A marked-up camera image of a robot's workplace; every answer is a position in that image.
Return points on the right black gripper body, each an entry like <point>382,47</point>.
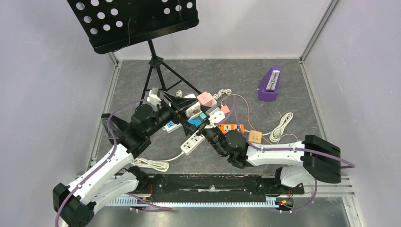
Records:
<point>206,130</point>

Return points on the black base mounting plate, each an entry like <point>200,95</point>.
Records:
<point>193,188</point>

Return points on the small pink charger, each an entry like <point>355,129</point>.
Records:
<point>225,109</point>

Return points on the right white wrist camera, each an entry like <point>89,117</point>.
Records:
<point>215,118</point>

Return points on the orange power strip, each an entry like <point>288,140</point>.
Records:
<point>226,127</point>

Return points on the clear plastic tray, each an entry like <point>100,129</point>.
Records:
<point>110,127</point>

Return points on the black perforated music stand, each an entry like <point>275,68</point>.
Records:
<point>112,25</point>

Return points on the blue plug adapter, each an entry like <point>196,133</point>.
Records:
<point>196,122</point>

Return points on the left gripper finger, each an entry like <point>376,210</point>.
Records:
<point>189,129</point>
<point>180,103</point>

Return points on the white cube socket adapter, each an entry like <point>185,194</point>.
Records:
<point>195,108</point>

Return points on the white multicolour power strip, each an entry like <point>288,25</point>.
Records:
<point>170,127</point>

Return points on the white power strip with USB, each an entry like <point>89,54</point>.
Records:
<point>192,143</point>

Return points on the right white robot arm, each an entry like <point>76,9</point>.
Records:
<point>310,159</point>

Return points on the beige cube socket adapter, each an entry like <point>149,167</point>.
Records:
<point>254,136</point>

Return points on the purple metronome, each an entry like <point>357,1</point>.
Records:
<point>267,90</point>

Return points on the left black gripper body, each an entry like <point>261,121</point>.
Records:
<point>167,114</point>

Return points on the teal charger cube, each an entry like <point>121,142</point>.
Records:
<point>203,116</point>

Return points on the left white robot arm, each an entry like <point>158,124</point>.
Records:
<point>78,202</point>

